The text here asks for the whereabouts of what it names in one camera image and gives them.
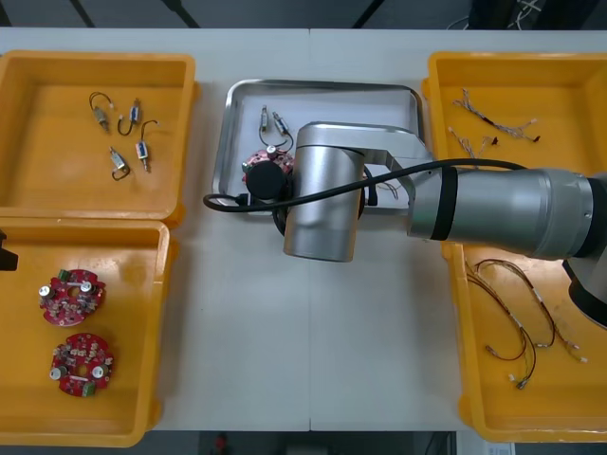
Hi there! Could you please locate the metal solenoid with black cable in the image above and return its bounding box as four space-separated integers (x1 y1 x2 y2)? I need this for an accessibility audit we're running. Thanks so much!
258 111 296 149
87 91 116 128
257 104 272 146
107 145 132 184
135 118 160 174
116 98 143 137

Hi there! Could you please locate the yellow-orange plastic bin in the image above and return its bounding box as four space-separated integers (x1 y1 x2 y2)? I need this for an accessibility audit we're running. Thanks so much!
0 217 179 449
440 241 607 445
0 49 198 224
421 50 607 179

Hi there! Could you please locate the thin loose wire harness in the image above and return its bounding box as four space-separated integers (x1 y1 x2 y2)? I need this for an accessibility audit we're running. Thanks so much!
364 174 405 199

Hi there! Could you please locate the round red circuit board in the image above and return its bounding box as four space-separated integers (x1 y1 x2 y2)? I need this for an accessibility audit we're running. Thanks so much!
240 145 297 189
36 267 106 328
48 332 118 398

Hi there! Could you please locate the green-yellow wire harness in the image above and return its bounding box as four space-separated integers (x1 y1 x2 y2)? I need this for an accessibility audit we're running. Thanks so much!
464 263 537 391

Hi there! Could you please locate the twisted white wire harness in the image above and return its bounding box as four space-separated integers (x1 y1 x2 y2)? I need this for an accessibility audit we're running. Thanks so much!
447 126 500 158
451 88 543 142

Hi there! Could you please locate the red wire harness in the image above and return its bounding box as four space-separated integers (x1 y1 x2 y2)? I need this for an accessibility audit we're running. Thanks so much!
473 258 559 350

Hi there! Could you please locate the white sheet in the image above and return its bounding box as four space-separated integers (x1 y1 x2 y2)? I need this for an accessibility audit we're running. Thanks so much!
234 88 414 212

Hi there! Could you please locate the steel tray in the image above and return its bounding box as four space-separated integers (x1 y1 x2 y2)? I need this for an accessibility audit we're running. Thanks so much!
212 78 425 217

